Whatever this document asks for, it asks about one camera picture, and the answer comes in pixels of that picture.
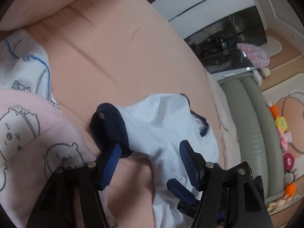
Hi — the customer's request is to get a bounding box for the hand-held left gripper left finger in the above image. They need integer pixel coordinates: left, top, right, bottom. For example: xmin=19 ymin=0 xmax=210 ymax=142
xmin=26 ymin=144 xmax=123 ymax=228

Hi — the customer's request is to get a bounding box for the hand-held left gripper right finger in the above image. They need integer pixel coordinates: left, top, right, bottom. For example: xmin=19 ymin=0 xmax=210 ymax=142
xmin=179 ymin=140 xmax=273 ymax=228

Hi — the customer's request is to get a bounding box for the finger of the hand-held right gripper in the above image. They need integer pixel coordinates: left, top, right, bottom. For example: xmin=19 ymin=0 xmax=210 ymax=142
xmin=166 ymin=179 xmax=198 ymax=205
xmin=176 ymin=201 xmax=202 ymax=222

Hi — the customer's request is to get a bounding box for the light blue navy-trimmed shirt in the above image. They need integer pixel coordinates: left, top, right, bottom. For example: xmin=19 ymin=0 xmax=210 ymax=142
xmin=90 ymin=93 xmax=219 ymax=228

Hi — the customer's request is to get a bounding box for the pink printed pajama garment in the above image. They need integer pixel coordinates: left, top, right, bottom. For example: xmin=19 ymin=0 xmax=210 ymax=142
xmin=0 ymin=89 xmax=119 ymax=228

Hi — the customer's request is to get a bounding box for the white blue-printed garment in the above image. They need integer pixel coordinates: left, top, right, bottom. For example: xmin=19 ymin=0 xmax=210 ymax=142
xmin=0 ymin=28 xmax=63 ymax=114

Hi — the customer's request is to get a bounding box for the grey-green padded headboard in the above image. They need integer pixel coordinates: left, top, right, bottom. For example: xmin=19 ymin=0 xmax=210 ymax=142
xmin=218 ymin=72 xmax=285 ymax=202

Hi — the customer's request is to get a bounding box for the red round plush toy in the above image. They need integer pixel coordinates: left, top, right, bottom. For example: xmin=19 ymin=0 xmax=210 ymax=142
xmin=283 ymin=152 xmax=295 ymax=171

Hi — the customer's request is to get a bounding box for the black and white plush toy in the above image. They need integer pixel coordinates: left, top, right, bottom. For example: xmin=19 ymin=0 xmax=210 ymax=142
xmin=285 ymin=171 xmax=296 ymax=184

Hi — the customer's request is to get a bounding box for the pink plush toy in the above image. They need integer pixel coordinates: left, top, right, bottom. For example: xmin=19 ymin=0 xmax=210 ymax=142
xmin=280 ymin=129 xmax=294 ymax=150

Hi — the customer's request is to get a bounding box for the beige plush toy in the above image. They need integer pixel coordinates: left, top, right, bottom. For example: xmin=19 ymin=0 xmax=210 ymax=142
xmin=267 ymin=198 xmax=289 ymax=211

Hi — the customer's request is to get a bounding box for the orange plush toy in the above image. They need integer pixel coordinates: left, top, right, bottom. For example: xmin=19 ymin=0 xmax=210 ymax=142
xmin=269 ymin=104 xmax=280 ymax=118
xmin=284 ymin=183 xmax=298 ymax=197

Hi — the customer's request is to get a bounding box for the beige ribbed pillow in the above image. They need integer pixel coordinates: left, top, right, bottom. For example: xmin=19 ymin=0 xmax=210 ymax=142
xmin=205 ymin=69 xmax=241 ymax=171

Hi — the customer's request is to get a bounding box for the yellow square plush toy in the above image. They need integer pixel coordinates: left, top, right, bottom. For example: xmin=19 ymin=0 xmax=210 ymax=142
xmin=275 ymin=116 xmax=288 ymax=130

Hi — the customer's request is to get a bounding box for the pink bed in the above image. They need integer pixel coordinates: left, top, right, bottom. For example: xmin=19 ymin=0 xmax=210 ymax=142
xmin=0 ymin=0 xmax=228 ymax=228

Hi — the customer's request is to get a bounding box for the pink patterned cloth on shelf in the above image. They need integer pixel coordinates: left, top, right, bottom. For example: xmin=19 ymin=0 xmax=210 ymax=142
xmin=237 ymin=43 xmax=270 ymax=68

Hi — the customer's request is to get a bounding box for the dark glass wardrobe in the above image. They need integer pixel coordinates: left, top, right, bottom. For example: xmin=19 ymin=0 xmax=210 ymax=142
xmin=184 ymin=6 xmax=268 ymax=74

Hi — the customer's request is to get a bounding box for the pink rolled blanket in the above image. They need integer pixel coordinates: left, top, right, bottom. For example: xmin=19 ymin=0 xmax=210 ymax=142
xmin=0 ymin=0 xmax=116 ymax=32

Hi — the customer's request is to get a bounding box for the metal ring wall light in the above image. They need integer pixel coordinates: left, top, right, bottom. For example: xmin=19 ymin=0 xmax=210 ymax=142
xmin=283 ymin=91 xmax=304 ymax=153

